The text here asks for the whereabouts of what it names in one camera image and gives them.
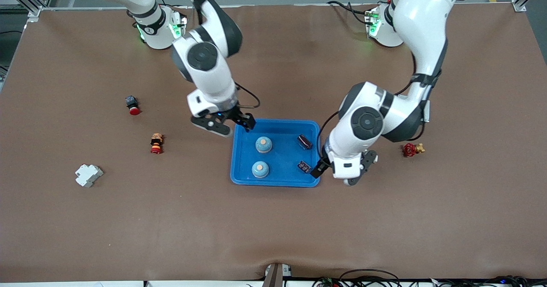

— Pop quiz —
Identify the light blue call bell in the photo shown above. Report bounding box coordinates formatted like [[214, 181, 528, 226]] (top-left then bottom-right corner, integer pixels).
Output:
[[251, 161, 270, 179], [255, 136, 273, 154]]

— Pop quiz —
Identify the blue plastic tray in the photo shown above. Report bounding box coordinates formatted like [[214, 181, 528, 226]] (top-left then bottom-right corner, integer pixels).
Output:
[[230, 118, 321, 188]]

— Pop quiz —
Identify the red valve with brass fitting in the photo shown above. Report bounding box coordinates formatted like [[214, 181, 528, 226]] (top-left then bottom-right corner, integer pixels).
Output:
[[403, 143, 426, 158]]

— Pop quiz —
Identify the brown paper table cover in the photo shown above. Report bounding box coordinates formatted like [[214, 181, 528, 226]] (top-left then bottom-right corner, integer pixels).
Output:
[[0, 3, 547, 284]]

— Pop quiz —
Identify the red button with black base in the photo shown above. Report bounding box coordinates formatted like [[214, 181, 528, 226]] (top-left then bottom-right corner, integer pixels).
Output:
[[125, 96, 141, 116]]

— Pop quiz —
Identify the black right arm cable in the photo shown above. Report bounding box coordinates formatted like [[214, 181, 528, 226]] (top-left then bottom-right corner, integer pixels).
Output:
[[183, 0, 261, 109]]

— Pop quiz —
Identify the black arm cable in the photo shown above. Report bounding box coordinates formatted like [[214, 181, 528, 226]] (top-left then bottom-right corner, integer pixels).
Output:
[[318, 71, 443, 159], [183, 0, 261, 109]]

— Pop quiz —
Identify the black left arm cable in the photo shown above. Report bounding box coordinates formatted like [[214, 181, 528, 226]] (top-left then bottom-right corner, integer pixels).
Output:
[[318, 71, 443, 159]]

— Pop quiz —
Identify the black cable loop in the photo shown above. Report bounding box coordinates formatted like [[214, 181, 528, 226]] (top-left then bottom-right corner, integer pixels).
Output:
[[340, 269, 401, 287]]

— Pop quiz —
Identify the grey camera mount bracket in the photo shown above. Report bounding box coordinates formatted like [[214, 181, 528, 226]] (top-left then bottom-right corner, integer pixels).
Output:
[[263, 263, 292, 287]]

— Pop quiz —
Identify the black left base cable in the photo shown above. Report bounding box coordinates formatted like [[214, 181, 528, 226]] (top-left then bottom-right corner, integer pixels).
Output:
[[327, 0, 372, 25]]

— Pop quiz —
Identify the black cable bundle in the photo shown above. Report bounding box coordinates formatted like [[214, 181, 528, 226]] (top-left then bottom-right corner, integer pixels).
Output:
[[436, 275, 547, 287]]

